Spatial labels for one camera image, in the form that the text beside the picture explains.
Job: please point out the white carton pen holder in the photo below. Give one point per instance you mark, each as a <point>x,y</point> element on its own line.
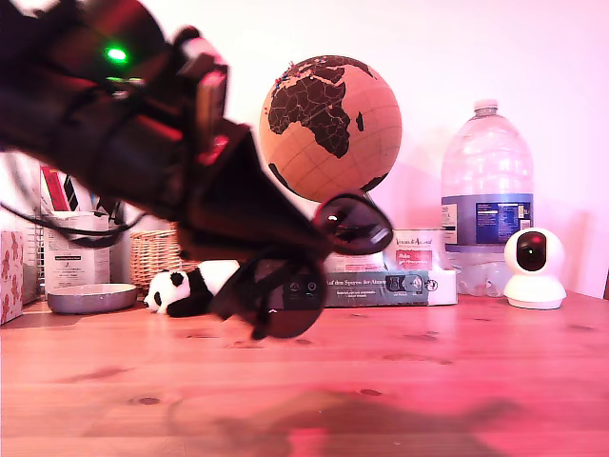
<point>76,269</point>

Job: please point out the black sunglasses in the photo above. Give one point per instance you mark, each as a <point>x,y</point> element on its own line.
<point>285,304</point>

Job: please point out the clear storage jar with lid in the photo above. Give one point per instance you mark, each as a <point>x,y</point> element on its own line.
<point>19,185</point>

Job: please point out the large clear water bottle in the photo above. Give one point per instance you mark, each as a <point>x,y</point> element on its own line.
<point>485,157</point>

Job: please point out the small white round camera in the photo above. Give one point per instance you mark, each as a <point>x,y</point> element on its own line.
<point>533,288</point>

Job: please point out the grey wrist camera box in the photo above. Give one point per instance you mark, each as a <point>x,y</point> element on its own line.
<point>197,47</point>

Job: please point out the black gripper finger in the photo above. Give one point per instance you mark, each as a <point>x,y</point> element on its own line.
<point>247,204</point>

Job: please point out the grey shallow bowl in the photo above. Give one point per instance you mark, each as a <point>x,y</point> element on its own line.
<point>90,297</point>

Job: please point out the red and white tube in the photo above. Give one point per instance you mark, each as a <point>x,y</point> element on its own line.
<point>53,188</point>

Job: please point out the flat grey game box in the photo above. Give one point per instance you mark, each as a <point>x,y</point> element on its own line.
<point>380,288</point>

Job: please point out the panda plush toy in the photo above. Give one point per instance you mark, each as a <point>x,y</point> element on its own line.
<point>190,285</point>

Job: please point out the cork globe on metal stand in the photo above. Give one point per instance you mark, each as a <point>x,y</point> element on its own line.
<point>333,133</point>

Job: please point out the black pen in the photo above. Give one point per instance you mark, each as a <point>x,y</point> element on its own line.
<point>71,195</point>

